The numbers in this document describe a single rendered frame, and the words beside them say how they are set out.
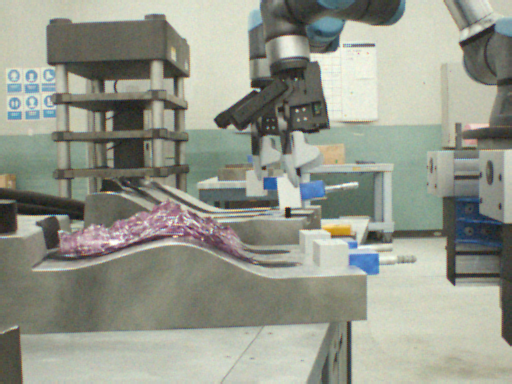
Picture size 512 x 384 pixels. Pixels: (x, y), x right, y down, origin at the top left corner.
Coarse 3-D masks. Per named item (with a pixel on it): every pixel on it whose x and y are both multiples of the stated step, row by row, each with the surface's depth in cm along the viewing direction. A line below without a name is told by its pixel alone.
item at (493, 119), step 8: (504, 80) 129; (504, 88) 129; (496, 96) 132; (504, 96) 129; (496, 104) 131; (504, 104) 128; (496, 112) 130; (504, 112) 129; (496, 120) 130; (504, 120) 128
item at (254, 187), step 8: (248, 176) 140; (264, 176) 141; (272, 176) 143; (280, 176) 142; (248, 184) 140; (256, 184) 140; (264, 184) 140; (272, 184) 139; (248, 192) 140; (256, 192) 140; (264, 192) 141
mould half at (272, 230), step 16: (112, 192) 111; (128, 192) 114; (160, 192) 125; (176, 192) 131; (96, 208) 111; (112, 208) 110; (128, 208) 110; (144, 208) 109; (208, 208) 130; (256, 208) 131; (320, 208) 129; (80, 224) 132; (96, 224) 111; (112, 224) 111; (224, 224) 107; (240, 224) 106; (256, 224) 106; (272, 224) 105; (288, 224) 105; (304, 224) 106; (320, 224) 128; (240, 240) 106; (256, 240) 106; (272, 240) 105; (288, 240) 105
